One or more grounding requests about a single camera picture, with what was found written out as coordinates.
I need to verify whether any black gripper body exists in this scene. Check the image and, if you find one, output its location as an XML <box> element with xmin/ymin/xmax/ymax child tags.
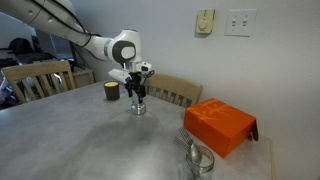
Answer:
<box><xmin>128</xmin><ymin>71</ymin><xmax>148</xmax><ymax>91</ymax></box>

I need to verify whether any small silver metal cup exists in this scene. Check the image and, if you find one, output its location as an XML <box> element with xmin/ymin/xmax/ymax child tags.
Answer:
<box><xmin>130</xmin><ymin>103</ymin><xmax>147</xmax><ymax>116</ymax></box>

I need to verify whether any brown candle jar yellow wax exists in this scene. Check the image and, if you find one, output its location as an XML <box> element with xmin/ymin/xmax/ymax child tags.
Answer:
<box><xmin>103</xmin><ymin>80</ymin><xmax>121</xmax><ymax>102</ymax></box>

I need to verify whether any light wooden slat chair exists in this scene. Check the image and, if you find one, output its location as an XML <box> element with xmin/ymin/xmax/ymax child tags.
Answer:
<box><xmin>143</xmin><ymin>72</ymin><xmax>204</xmax><ymax>109</ymax></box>
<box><xmin>0</xmin><ymin>59</ymin><xmax>76</xmax><ymax>105</ymax></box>

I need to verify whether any low wooden cabinet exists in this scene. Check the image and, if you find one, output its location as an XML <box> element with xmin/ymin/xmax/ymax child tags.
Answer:
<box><xmin>64</xmin><ymin>66</ymin><xmax>96</xmax><ymax>90</ymax></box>

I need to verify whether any silver fork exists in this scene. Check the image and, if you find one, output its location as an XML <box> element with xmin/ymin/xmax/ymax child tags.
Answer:
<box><xmin>178</xmin><ymin>126</ymin><xmax>195</xmax><ymax>146</ymax></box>
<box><xmin>173</xmin><ymin>135</ymin><xmax>191</xmax><ymax>155</ymax></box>

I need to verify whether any silver spoon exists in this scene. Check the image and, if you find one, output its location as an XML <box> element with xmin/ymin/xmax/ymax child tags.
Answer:
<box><xmin>188</xmin><ymin>141</ymin><xmax>203</xmax><ymax>166</ymax></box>

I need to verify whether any black framed silver panel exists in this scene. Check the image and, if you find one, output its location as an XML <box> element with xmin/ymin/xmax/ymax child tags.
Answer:
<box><xmin>34</xmin><ymin>30</ymin><xmax>79</xmax><ymax>72</ymax></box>

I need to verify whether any orange cardboard box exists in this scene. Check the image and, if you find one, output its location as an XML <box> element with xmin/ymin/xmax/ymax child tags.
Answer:
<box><xmin>183</xmin><ymin>97</ymin><xmax>260</xmax><ymax>159</ymax></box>

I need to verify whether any clear glass jar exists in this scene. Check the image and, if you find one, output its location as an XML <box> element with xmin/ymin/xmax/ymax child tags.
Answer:
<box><xmin>185</xmin><ymin>144</ymin><xmax>216</xmax><ymax>180</ymax></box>

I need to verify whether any dark cluttered desk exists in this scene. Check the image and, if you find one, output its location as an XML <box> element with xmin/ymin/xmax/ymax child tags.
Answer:
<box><xmin>0</xmin><ymin>49</ymin><xmax>60</xmax><ymax>68</ymax></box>

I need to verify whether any black bag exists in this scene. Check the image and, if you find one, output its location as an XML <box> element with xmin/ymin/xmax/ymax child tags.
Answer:
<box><xmin>8</xmin><ymin>37</ymin><xmax>36</xmax><ymax>55</ymax></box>

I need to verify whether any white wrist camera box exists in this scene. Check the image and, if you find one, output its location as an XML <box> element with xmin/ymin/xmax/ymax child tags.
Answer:
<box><xmin>107</xmin><ymin>68</ymin><xmax>132</xmax><ymax>85</ymax></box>

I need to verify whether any thin black floor cable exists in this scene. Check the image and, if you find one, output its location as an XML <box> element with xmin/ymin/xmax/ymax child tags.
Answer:
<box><xmin>72</xmin><ymin>44</ymin><xmax>91</xmax><ymax>70</ymax></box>

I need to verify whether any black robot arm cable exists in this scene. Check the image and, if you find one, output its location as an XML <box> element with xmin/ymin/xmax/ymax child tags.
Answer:
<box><xmin>31</xmin><ymin>0</ymin><xmax>103</xmax><ymax>63</ymax></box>

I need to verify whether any beige wall thermostat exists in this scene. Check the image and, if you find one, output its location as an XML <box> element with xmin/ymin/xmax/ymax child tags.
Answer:
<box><xmin>195</xmin><ymin>8</ymin><xmax>216</xmax><ymax>35</ymax></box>

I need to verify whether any white double light switch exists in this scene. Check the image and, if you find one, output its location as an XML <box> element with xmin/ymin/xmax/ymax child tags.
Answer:
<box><xmin>224</xmin><ymin>8</ymin><xmax>258</xmax><ymax>38</ymax></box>

